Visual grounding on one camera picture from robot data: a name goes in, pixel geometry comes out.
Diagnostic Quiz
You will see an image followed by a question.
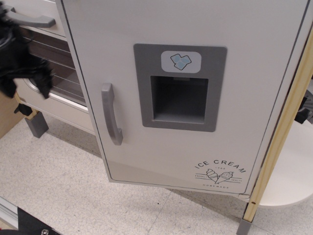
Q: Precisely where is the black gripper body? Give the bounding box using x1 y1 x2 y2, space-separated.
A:
0 27 52 78

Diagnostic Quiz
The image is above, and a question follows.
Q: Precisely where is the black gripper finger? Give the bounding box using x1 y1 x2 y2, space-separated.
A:
0 78 17 98
34 72 54 99

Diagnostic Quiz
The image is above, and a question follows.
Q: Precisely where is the grey fridge door handle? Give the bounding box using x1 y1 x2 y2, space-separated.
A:
101 83 123 146

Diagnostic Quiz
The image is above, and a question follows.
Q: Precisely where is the white toy fridge door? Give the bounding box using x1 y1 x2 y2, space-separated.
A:
60 0 310 195

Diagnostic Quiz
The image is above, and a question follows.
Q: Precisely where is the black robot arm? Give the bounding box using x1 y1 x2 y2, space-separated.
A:
0 6 53 99

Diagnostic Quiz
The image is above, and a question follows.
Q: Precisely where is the black left clamp knob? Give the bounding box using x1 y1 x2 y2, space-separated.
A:
14 103 32 116

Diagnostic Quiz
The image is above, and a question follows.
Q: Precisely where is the black clamp knob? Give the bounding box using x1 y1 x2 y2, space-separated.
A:
14 103 32 116
294 96 313 124

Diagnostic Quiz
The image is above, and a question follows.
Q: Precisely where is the white oven door with window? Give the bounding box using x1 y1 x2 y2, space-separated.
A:
15 26 94 134

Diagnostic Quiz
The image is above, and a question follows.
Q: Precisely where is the light wooden left panel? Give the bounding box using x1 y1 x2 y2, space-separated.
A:
0 92 38 138

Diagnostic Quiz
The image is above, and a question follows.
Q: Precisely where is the white toy kitchen cabinet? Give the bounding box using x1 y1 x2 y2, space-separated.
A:
0 0 313 202

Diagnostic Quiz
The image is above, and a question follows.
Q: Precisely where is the grey left foot cap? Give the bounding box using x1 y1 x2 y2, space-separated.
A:
25 112 49 138

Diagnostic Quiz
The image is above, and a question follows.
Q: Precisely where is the grey foot cap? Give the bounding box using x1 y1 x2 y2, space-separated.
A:
236 218 252 235
25 112 49 138

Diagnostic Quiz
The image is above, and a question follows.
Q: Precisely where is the grey ice dispenser panel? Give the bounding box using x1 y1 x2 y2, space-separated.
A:
134 44 227 132

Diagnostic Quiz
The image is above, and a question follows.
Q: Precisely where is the grey right foot cap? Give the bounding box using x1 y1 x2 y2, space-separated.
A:
236 218 252 235

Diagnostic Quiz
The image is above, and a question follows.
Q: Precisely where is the black right clamp knob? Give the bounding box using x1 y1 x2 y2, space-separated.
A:
294 96 313 124

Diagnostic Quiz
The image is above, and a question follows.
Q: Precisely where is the grey oven door handle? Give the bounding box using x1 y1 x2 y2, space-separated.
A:
4 5 56 28

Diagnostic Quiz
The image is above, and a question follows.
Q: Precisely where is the aluminium rail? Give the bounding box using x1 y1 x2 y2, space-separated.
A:
0 197 19 230

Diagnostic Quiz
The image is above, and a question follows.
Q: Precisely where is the black base plate with screw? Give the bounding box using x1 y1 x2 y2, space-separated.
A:
0 208 61 235

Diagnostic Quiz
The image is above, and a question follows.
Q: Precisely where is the light wooden right post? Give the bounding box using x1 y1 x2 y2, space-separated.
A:
243 30 313 223

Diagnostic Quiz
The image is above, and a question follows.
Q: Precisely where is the white round base plate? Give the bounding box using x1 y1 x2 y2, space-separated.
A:
259 120 313 208

